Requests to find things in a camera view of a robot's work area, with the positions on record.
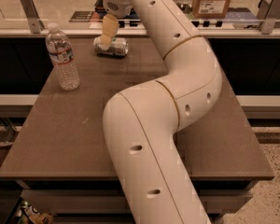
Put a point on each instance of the snack items under table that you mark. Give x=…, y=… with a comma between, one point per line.
x=30, y=215

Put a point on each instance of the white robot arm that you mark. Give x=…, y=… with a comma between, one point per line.
x=141, y=121

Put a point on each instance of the left metal glass bracket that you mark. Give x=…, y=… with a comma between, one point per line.
x=36, y=25

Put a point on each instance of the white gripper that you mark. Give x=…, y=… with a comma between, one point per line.
x=116, y=6

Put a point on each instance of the right metal glass bracket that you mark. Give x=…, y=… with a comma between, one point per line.
x=268, y=13

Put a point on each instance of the metal glass bracket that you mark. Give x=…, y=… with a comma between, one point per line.
x=36, y=25
x=268, y=13

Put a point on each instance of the silver green 7up can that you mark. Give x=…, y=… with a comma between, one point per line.
x=119, y=47

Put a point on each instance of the brown cardboard box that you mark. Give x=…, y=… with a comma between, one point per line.
x=210, y=8

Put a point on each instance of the clear plastic water bottle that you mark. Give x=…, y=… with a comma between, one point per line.
x=62, y=57

